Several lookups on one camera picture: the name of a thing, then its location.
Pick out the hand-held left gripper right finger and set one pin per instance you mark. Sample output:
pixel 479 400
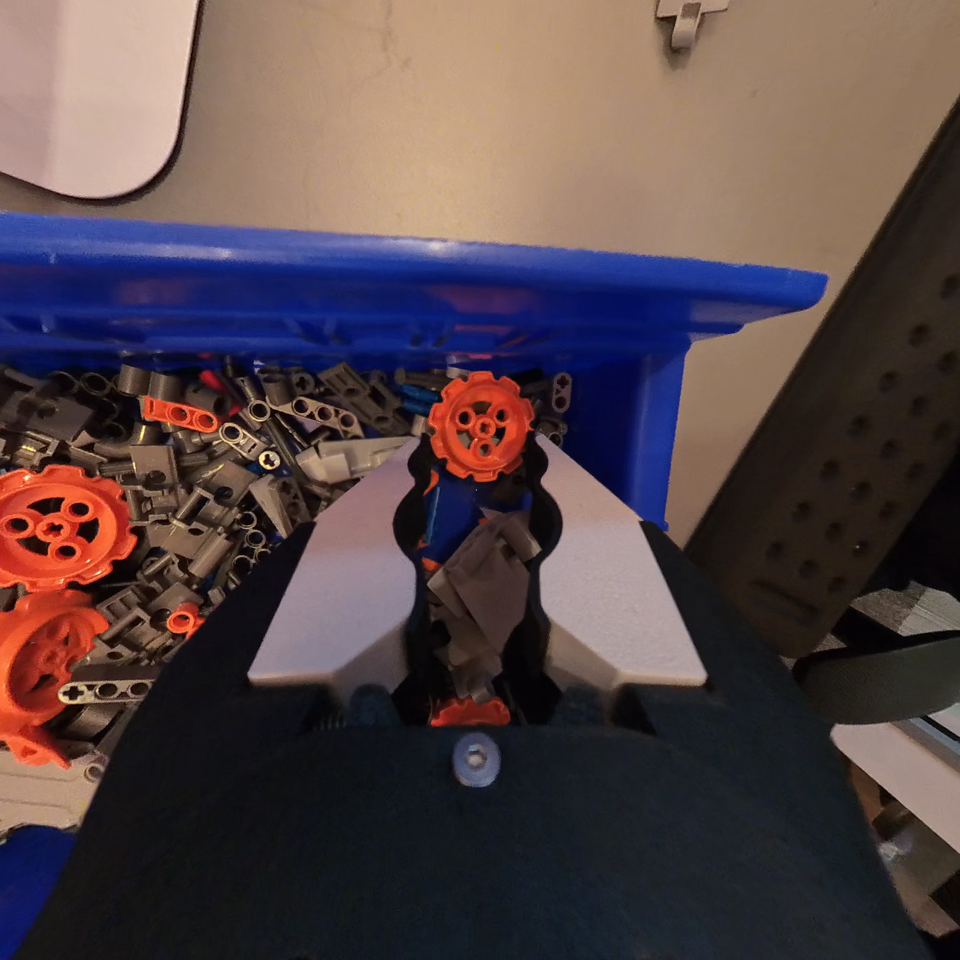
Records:
pixel 622 600

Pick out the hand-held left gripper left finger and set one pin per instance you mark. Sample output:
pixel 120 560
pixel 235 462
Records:
pixel 330 600

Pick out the pile of toy brick parts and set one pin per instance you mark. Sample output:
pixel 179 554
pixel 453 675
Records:
pixel 187 487

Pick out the orange toy brick wheel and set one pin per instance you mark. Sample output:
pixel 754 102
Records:
pixel 481 427

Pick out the blue plastic storage bin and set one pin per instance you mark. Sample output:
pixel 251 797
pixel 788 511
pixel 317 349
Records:
pixel 375 292

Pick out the grey curved toy brick panel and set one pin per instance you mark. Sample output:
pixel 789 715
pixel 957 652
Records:
pixel 690 15

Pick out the white metal board stand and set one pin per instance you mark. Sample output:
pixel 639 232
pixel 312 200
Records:
pixel 82 90

